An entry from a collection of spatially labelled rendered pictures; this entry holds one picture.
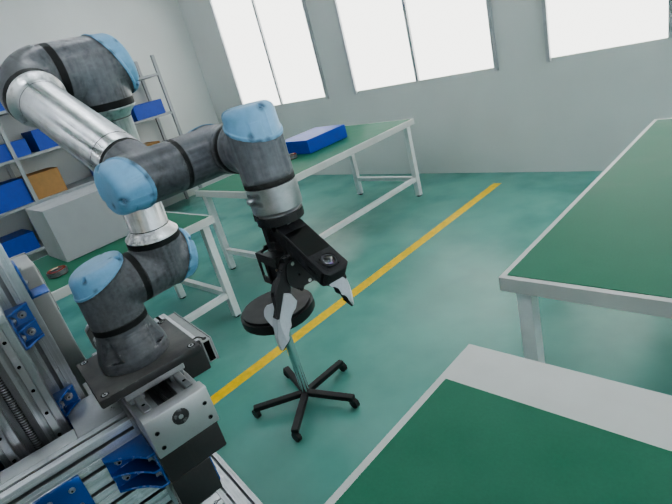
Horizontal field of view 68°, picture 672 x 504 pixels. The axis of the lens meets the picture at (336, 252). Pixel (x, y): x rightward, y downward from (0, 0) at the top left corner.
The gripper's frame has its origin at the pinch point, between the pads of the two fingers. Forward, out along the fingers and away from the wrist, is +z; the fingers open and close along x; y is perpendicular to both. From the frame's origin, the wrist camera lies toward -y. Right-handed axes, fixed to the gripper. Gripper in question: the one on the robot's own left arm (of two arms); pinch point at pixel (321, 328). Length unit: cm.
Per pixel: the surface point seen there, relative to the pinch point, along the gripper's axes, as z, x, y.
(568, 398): 40, -45, -14
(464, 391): 40, -35, 6
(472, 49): -3, -372, 246
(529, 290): 44, -85, 20
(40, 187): 27, -33, 600
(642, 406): 40, -51, -26
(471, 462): 40.1, -18.9, -8.0
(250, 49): -59, -329, 561
